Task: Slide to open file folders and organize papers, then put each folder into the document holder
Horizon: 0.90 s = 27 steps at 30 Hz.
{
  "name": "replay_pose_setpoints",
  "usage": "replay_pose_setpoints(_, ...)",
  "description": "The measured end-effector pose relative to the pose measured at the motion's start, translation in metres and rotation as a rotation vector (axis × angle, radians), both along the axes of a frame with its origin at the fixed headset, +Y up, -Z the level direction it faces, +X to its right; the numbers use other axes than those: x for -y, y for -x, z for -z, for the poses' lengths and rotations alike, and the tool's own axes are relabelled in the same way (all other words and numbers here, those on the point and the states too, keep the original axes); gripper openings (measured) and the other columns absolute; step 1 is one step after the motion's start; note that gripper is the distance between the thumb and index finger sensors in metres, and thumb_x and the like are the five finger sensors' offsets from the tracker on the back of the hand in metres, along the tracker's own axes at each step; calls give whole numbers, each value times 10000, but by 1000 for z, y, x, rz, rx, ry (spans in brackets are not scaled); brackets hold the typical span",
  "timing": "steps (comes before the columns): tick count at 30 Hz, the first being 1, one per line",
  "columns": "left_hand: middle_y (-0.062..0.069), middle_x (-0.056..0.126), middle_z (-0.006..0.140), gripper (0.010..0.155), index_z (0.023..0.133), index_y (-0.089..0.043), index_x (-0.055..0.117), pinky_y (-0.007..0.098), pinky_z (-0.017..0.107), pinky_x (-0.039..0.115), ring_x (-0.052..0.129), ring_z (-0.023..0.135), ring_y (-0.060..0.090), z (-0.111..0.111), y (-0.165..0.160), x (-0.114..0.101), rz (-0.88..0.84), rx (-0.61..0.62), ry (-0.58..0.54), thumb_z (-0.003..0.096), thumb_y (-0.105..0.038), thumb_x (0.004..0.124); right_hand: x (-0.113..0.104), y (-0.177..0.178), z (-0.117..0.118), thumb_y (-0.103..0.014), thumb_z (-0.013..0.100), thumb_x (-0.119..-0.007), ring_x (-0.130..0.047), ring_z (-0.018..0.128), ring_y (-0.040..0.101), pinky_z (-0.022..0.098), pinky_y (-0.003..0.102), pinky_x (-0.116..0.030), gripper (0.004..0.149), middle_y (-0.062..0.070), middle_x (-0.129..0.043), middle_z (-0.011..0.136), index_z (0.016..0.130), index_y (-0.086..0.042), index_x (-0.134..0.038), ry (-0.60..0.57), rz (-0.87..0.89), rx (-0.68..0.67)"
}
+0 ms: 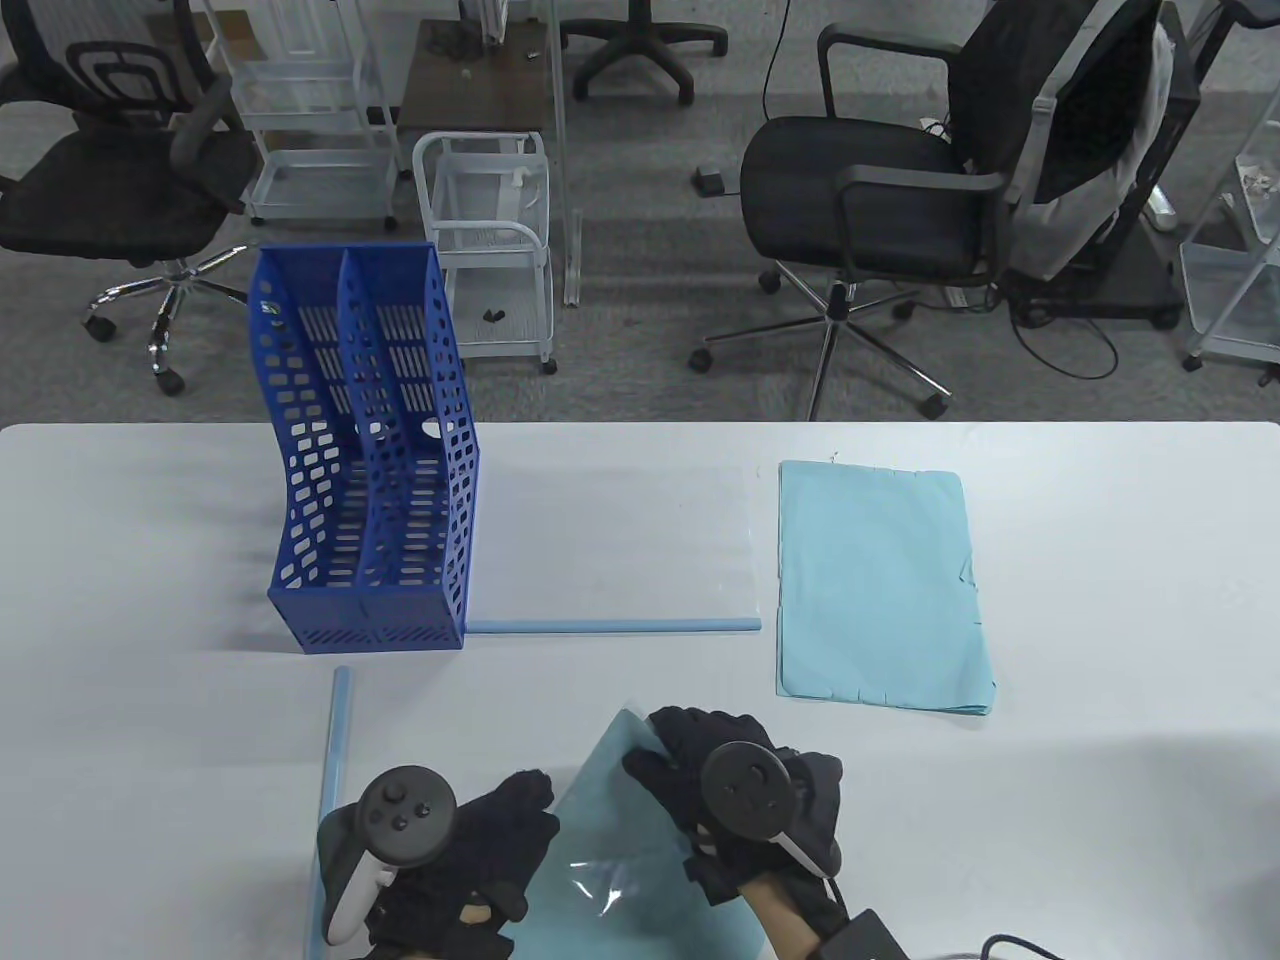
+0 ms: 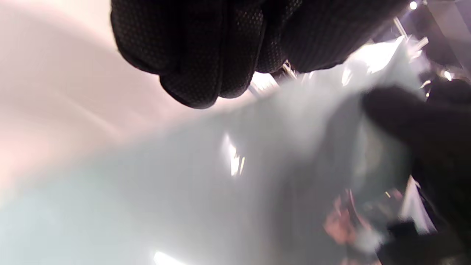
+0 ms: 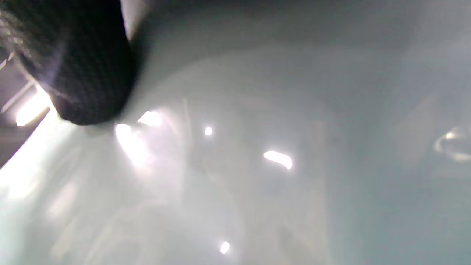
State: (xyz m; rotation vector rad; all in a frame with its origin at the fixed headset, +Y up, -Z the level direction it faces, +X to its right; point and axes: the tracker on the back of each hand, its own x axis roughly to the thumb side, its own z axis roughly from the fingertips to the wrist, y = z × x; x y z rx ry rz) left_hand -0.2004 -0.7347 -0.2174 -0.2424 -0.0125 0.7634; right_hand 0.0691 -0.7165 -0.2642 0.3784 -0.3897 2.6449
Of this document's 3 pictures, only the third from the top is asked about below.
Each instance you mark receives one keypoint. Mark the person's right hand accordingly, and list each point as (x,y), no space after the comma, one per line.
(84,55)

